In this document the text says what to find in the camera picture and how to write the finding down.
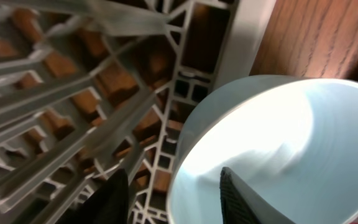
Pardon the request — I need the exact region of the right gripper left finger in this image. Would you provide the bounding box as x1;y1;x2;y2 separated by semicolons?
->
58;169;129;224

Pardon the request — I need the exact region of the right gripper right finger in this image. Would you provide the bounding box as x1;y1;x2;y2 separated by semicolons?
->
219;167;294;224

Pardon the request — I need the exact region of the light blue bowl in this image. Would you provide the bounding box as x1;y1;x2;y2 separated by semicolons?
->
167;75;358;223

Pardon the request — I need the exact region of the grey plastic dishwasher rack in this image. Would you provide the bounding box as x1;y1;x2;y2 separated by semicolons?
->
0;1;275;223

